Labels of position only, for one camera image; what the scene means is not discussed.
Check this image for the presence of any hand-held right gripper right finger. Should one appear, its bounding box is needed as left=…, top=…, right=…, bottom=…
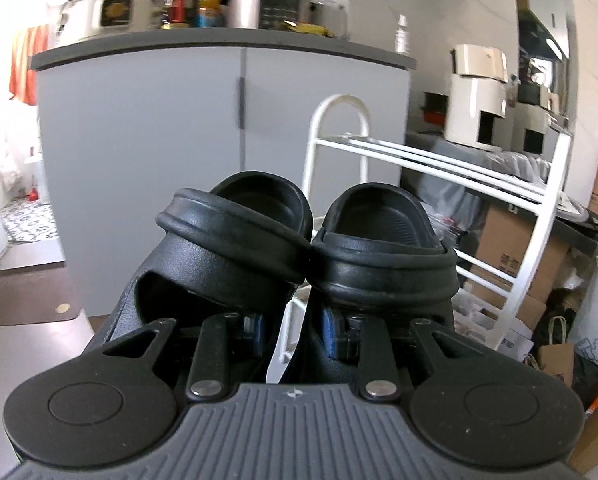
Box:
left=325, top=308, right=494, bottom=403

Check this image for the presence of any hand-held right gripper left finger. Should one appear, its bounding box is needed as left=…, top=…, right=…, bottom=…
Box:
left=96, top=312, right=267, bottom=402

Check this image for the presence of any black chunky sandal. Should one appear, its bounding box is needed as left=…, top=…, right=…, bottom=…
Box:
left=95, top=171, right=314, bottom=387
left=310, top=182, right=460, bottom=363

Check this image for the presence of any white metal shoe rack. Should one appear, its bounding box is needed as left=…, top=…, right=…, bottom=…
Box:
left=279, top=93, right=576, bottom=367

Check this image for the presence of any white printed box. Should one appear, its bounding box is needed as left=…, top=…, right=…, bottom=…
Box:
left=496, top=320, right=536, bottom=361

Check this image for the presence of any grey plastic cover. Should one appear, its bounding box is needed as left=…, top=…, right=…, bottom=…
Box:
left=401, top=129, right=552, bottom=226

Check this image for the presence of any grey cabinet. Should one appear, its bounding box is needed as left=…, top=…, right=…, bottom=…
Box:
left=30, top=29, right=418, bottom=322

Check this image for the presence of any brown paper bag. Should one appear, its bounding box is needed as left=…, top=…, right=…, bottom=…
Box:
left=535, top=315, right=576, bottom=387

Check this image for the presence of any brown door mat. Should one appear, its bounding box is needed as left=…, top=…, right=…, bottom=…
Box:
left=0, top=272, right=83, bottom=329

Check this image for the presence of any white toilet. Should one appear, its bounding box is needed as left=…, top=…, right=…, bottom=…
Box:
left=23, top=152, right=50, bottom=203

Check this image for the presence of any white cardboard box tower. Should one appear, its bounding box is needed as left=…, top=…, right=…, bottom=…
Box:
left=445, top=43, right=510, bottom=152

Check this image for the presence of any small white bottle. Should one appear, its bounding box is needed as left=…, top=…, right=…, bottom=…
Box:
left=394, top=14, right=412, bottom=55

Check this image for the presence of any yellow packet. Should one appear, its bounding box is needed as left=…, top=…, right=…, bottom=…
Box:
left=278, top=21, right=336, bottom=39

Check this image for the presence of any white toaster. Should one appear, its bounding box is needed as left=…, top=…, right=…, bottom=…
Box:
left=299, top=0, right=353, bottom=41

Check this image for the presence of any steel pot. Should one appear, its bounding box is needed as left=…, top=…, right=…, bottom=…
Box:
left=223, top=0, right=266, bottom=30

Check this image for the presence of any orange juice bottle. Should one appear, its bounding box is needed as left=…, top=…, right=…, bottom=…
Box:
left=195, top=0, right=226, bottom=29

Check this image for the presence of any red bottle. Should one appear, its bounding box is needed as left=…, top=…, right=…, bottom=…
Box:
left=160, top=0, right=193, bottom=30

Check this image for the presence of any white rice cooker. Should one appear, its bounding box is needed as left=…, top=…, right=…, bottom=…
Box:
left=55, top=0, right=156, bottom=48

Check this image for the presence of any orange towel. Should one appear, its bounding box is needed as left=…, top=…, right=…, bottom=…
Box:
left=9, top=24, right=44, bottom=106

